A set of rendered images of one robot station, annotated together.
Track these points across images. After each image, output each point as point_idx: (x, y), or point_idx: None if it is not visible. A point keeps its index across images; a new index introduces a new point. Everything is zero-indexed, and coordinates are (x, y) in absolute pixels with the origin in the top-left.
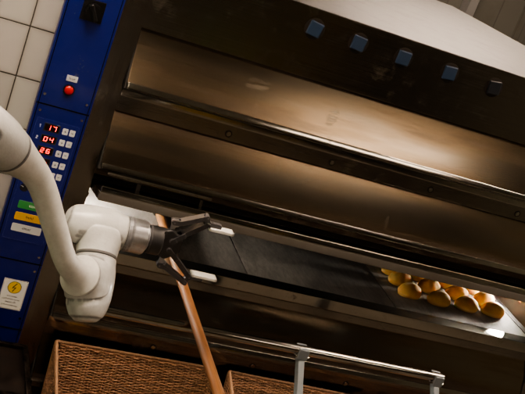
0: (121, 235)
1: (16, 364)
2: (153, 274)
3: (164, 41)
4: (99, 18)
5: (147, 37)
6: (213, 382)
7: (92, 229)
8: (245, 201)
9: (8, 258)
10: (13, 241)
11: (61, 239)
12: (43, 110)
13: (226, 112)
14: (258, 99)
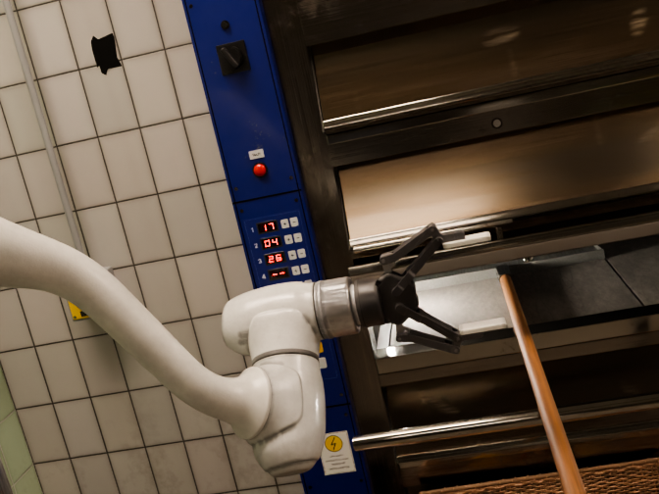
0: (304, 315)
1: None
2: (502, 358)
3: (348, 50)
4: (245, 62)
5: (324, 56)
6: None
7: (254, 323)
8: (570, 202)
9: None
10: None
11: (157, 357)
12: (246, 210)
13: (470, 92)
14: (511, 55)
